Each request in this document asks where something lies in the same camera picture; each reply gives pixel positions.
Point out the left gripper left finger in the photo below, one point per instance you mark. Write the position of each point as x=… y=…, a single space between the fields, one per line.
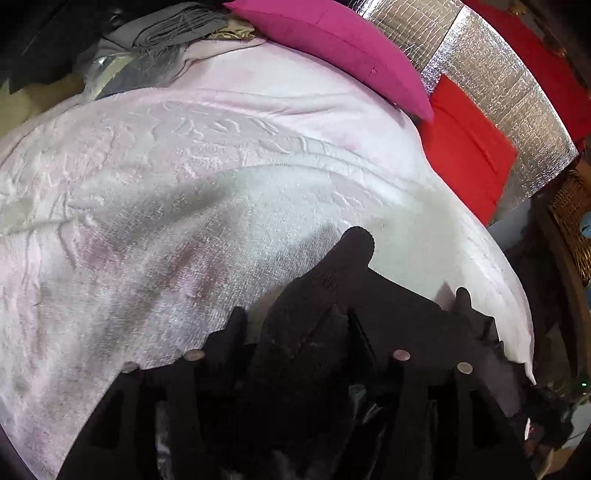
x=144 y=424

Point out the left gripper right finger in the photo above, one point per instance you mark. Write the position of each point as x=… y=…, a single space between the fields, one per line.
x=446 y=404

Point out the dark quilted puffer jacket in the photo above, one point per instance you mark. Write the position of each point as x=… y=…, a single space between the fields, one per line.
x=287 y=410

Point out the pale pink bed blanket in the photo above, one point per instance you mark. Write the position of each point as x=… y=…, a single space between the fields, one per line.
x=131 y=225

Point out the wicker basket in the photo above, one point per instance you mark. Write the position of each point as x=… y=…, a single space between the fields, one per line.
x=568 y=207

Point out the red pillow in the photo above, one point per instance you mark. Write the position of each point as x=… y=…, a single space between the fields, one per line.
x=467 y=150

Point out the red cloth on railing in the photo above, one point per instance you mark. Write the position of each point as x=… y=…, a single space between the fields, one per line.
x=553 y=72

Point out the grey folded garment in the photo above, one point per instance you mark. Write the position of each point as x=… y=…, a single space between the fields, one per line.
x=156 y=49

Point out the silver foil insulation board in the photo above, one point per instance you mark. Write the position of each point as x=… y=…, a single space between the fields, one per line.
x=449 y=38

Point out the magenta pillow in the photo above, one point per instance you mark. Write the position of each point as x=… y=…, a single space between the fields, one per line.
x=336 y=34

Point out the black coat pile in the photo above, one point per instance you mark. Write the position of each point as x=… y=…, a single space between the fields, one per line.
x=40 y=40

